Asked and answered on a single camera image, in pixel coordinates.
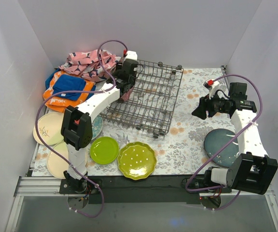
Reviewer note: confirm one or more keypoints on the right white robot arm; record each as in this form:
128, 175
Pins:
253, 170

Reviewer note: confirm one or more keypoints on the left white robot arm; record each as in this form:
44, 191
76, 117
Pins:
77, 121

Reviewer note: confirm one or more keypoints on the olive polka dot plate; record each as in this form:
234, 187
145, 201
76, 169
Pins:
136, 161

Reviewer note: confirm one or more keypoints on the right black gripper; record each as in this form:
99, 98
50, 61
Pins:
207, 106

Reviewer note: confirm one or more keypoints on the cream leaf plate far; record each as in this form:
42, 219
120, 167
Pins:
49, 127

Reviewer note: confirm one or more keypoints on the red teal flower plate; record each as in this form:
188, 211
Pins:
98, 124

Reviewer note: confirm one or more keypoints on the cream leaf plate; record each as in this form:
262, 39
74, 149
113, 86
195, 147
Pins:
49, 127
55, 164

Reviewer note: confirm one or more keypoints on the cream leaf plate near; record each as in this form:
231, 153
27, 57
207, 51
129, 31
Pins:
55, 164

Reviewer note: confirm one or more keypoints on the floral tablecloth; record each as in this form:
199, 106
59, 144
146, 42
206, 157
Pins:
181, 151

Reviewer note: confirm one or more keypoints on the lime green plate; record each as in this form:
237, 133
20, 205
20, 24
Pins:
104, 150

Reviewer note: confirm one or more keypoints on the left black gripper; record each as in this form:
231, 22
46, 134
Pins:
125, 88

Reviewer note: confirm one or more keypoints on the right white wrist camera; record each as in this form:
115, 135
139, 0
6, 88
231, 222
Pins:
212, 86

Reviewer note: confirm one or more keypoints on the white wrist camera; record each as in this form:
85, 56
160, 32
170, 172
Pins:
130, 55
212, 86

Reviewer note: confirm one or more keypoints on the orange blue cloth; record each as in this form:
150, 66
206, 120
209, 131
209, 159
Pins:
66, 90

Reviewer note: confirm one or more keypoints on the dark blue plate near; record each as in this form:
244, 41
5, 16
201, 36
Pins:
215, 140

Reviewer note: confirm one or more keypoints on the pink polka dot plate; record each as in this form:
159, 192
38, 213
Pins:
126, 96

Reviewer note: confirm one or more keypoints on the pink patterned cloth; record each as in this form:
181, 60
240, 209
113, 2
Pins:
87, 65

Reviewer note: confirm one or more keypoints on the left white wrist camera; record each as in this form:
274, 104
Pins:
130, 55

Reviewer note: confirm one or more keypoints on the grey wire dish rack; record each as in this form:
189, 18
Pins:
151, 104

